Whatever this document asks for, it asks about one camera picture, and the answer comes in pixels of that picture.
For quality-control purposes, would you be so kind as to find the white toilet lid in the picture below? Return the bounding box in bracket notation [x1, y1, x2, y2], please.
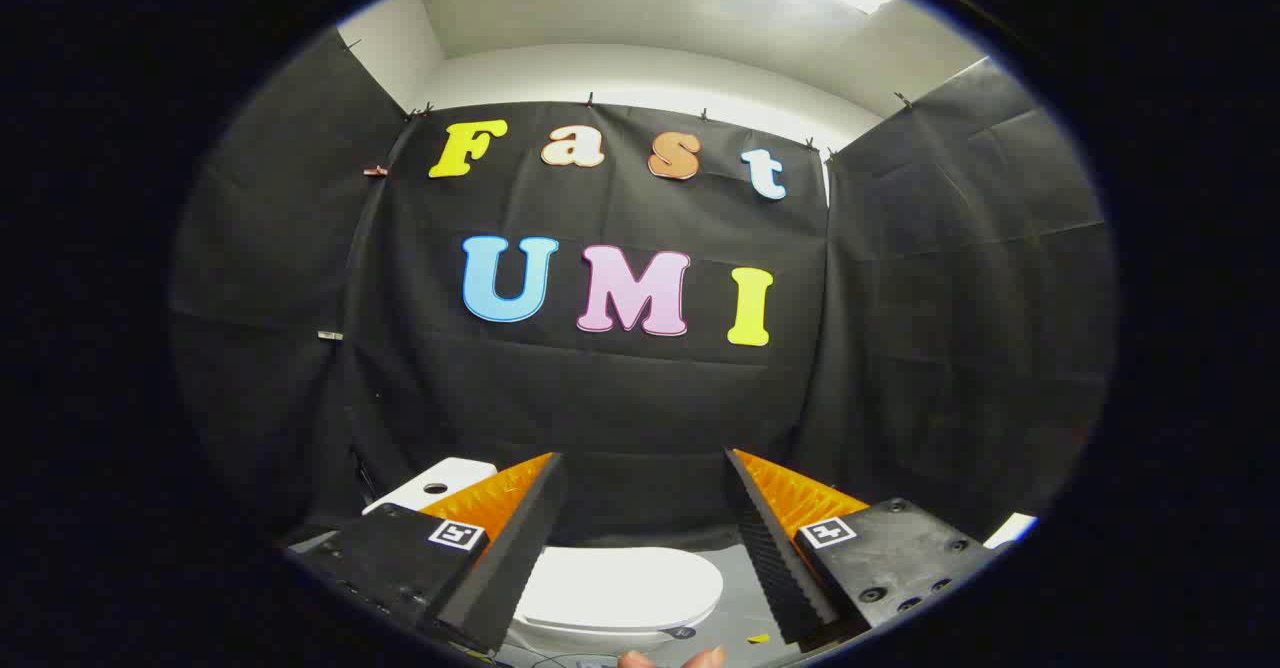
[515, 546, 725, 635]

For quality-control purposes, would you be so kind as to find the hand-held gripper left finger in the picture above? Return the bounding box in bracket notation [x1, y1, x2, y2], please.
[285, 451, 569, 655]

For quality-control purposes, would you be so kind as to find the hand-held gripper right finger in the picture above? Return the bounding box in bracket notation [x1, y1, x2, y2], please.
[723, 447, 1003, 649]

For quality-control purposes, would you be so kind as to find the black backdrop cloth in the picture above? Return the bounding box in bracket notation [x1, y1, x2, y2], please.
[168, 28, 1116, 551]

